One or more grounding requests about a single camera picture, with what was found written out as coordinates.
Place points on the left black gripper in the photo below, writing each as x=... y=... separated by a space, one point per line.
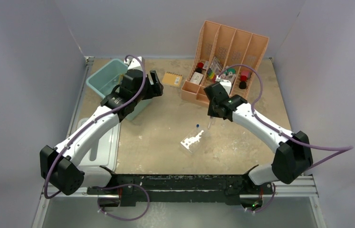
x=155 y=90

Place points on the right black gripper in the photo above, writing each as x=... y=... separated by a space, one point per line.
x=211 y=112

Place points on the clear plastic well plate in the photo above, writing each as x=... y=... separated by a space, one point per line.
x=195 y=140

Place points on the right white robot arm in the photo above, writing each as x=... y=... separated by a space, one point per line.
x=292 y=156

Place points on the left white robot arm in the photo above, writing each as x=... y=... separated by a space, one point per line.
x=59 y=166

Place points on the yellow spiral notepad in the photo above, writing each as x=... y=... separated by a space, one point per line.
x=172 y=79

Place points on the peach plastic desk organizer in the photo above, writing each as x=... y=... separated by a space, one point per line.
x=228 y=52

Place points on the teal plastic bin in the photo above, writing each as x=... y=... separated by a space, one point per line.
x=107 y=77

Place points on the white bin lid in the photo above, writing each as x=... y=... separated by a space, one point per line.
x=103 y=152

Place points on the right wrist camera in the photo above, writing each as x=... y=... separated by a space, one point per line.
x=226 y=84

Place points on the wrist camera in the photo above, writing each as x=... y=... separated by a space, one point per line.
x=226 y=84
x=134 y=64

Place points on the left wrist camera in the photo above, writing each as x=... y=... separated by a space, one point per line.
x=134 y=64

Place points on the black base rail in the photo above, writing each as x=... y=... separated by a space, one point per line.
x=230 y=189

